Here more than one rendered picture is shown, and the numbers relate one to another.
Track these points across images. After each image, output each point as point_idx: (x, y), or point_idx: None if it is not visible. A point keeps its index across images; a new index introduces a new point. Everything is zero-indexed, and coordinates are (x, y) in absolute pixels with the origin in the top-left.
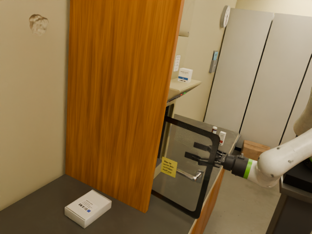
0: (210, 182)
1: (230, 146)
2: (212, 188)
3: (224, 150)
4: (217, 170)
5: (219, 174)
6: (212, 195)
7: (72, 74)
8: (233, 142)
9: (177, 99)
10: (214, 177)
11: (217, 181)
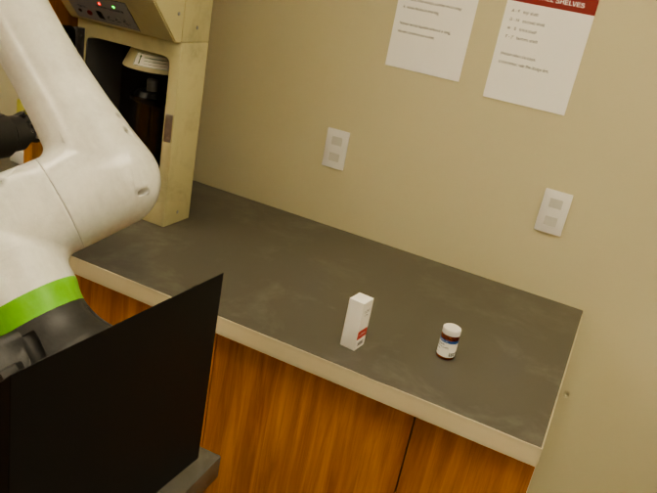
0: (101, 263)
1: (343, 363)
2: (210, 403)
3: (301, 337)
4: (162, 290)
5: (309, 456)
6: (256, 487)
7: None
8: (399, 388)
9: (180, 53)
10: (124, 274)
11: (287, 463)
